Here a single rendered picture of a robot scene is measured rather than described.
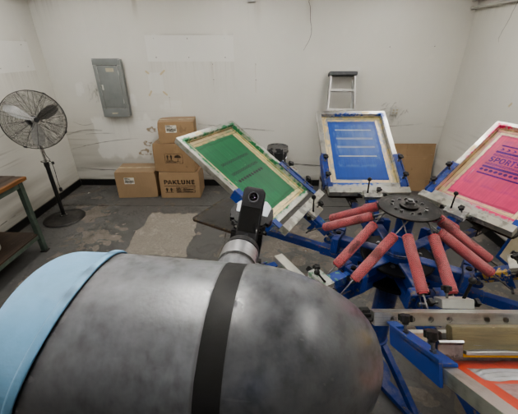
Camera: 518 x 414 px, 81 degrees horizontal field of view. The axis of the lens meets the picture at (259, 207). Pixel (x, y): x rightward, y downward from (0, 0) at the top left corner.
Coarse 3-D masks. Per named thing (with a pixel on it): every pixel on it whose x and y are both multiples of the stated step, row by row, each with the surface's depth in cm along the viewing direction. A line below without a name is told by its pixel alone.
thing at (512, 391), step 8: (464, 368) 84; (472, 368) 84; (480, 368) 84; (512, 368) 85; (472, 376) 80; (488, 384) 75; (496, 384) 75; (504, 384) 75; (512, 384) 75; (496, 392) 72; (504, 392) 72; (512, 392) 72; (504, 400) 68; (512, 400) 68
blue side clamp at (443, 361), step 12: (396, 336) 101; (408, 336) 94; (396, 348) 101; (408, 348) 93; (420, 348) 86; (408, 360) 93; (420, 360) 86; (432, 360) 80; (444, 360) 79; (432, 372) 79
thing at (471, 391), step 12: (420, 336) 103; (444, 372) 76; (456, 372) 74; (456, 384) 71; (468, 384) 68; (480, 384) 68; (468, 396) 67; (480, 396) 64; (492, 396) 64; (480, 408) 64; (492, 408) 60; (504, 408) 59
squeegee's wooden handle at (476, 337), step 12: (456, 324) 90; (468, 324) 90; (480, 324) 90; (492, 324) 90; (504, 324) 90; (516, 324) 90; (456, 336) 88; (468, 336) 87; (480, 336) 87; (492, 336) 87; (504, 336) 87; (516, 336) 87; (468, 348) 87; (480, 348) 87; (492, 348) 87; (504, 348) 87; (516, 348) 87
